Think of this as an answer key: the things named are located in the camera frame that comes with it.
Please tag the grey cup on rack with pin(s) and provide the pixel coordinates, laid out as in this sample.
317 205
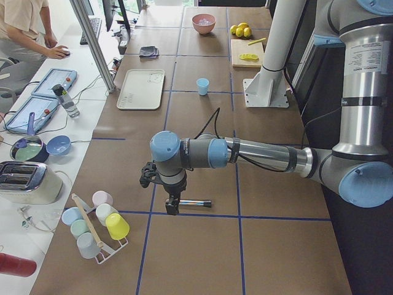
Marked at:
87 246

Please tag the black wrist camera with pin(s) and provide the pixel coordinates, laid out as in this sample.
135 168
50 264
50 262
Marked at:
149 174

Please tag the pink cup on rack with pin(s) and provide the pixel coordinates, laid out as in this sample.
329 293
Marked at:
101 197

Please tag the blue bowl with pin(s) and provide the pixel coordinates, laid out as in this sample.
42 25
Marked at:
59 145

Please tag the teach pendant tablet far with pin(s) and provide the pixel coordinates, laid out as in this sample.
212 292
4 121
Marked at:
65 77

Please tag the teach pendant tablet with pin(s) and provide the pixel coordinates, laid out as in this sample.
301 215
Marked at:
43 109
65 77

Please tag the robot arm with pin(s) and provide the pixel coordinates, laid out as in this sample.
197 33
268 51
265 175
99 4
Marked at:
355 168

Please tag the black monitor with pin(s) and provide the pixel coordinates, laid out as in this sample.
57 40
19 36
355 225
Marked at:
109 9

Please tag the whole lemon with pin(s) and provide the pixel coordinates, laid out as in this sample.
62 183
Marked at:
233 29
243 25
247 32

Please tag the clear water bottle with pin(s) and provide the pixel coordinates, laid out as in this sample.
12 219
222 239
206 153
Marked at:
65 100

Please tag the blue cup on rack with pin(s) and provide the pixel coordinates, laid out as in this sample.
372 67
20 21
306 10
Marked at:
71 215

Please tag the green cup on rack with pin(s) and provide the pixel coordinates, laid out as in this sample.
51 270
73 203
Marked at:
78 228

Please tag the silver toaster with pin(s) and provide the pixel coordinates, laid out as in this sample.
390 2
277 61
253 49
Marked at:
29 183

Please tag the light blue plastic cup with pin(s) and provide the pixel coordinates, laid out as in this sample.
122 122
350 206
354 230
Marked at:
202 85

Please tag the lemon slices stack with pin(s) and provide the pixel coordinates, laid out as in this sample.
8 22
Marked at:
248 57

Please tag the cream bear tray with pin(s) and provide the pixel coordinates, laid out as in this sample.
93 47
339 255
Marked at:
141 89

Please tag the grey purple folded cloth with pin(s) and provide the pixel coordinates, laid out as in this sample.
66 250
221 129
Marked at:
149 52

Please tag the red cylinder container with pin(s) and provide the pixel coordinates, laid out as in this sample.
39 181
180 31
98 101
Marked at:
16 266

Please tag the white cup on rack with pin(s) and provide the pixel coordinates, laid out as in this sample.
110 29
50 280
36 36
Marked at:
103 211

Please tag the aluminium frame post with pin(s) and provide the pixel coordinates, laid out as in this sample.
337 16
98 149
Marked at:
93 44

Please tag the white wire cup rack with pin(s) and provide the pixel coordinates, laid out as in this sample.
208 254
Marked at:
106 251

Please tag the yellow plastic knife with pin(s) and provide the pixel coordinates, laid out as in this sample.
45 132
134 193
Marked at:
256 41

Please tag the teach pendant tablet near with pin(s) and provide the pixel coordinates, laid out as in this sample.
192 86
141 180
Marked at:
43 109

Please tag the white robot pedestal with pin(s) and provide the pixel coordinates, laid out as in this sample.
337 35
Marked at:
268 87

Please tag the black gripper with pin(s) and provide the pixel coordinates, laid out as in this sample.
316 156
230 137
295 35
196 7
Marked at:
174 187

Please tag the wooden cutting board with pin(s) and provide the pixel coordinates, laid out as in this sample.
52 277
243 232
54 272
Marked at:
240 46

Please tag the yellow cup on rack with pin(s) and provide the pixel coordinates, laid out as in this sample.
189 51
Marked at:
117 226

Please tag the pink bowl with ice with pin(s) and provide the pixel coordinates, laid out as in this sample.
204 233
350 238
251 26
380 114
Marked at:
203 23

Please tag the seated person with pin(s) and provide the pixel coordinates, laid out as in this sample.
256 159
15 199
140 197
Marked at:
26 32

